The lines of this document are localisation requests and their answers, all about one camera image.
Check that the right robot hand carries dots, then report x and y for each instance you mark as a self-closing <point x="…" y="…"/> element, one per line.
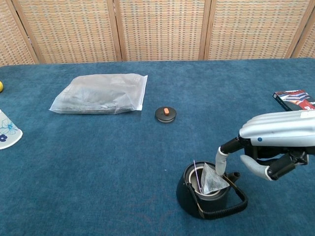
<point x="278" y="127"/>

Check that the black lid orange knob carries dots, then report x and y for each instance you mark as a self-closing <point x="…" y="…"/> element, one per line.
<point x="165" y="115"/>

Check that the black cast iron teapot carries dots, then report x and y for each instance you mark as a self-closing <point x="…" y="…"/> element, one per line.
<point x="187" y="199"/>

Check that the clear plastic zip bag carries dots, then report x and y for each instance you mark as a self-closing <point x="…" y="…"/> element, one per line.
<point x="98" y="96"/>

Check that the dark box red white print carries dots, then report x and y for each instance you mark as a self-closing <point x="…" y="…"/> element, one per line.
<point x="292" y="99"/>

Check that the woven bamboo folding screen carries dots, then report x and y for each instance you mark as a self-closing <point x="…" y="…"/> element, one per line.
<point x="160" y="29"/>

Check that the blue carpet table mat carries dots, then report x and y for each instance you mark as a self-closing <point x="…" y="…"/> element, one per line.
<point x="98" y="172"/>

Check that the white paper cup blue flowers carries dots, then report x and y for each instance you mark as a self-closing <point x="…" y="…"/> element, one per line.
<point x="8" y="134"/>

